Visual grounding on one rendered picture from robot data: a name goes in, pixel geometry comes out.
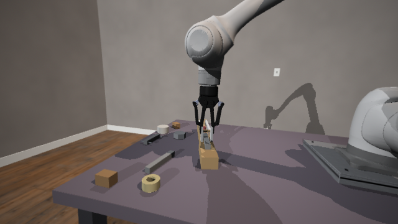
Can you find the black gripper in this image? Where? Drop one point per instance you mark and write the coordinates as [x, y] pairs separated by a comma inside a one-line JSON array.
[[208, 99]]

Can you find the white cylinder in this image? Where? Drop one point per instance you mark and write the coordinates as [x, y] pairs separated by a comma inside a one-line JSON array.
[[162, 129]]

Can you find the beige roll of tape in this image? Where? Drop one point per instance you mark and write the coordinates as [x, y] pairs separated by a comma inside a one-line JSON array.
[[150, 183]]

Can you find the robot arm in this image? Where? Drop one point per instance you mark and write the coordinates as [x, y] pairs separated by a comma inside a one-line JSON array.
[[373, 136]]

